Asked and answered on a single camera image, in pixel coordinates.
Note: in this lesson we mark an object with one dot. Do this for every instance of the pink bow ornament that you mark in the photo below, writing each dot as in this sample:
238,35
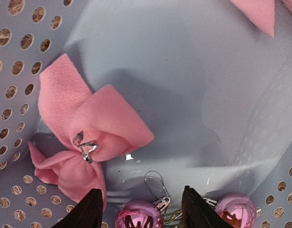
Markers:
93,127
260,12

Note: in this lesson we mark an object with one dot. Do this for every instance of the blue plastic basket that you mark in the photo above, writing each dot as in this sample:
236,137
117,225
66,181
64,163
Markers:
215,91

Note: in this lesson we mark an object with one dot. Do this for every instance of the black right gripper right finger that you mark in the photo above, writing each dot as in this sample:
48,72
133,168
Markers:
197,213

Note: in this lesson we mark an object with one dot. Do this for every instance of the small pink bauble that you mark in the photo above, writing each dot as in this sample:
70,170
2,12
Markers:
237,209
145,214

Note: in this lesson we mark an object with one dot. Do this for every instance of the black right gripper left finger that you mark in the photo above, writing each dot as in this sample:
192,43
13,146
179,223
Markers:
88,213

